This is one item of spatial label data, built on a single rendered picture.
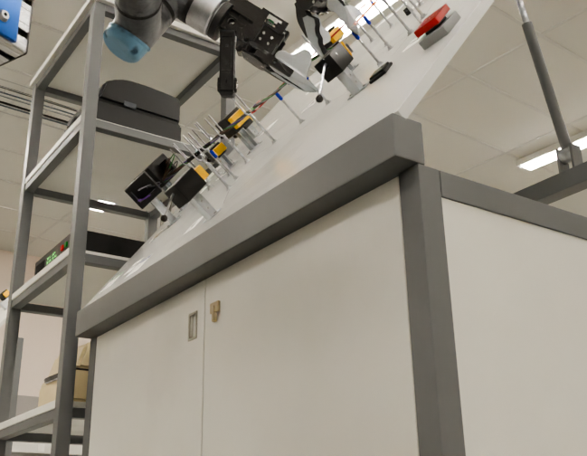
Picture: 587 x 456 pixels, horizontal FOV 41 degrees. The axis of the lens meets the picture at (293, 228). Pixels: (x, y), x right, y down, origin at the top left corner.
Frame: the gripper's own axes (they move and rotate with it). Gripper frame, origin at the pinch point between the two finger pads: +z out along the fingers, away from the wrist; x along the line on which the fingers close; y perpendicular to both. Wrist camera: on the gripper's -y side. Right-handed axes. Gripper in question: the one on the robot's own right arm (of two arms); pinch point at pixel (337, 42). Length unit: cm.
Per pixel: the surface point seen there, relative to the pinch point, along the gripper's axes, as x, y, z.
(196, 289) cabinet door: 39, -24, 29
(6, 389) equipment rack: 153, -11, 22
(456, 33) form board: -27.1, -12.0, 15.4
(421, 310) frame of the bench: -19, -41, 50
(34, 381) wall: 718, 294, -32
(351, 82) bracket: -0.8, -3.3, 8.8
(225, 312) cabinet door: 28, -29, 36
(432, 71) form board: -25.5, -21.2, 20.4
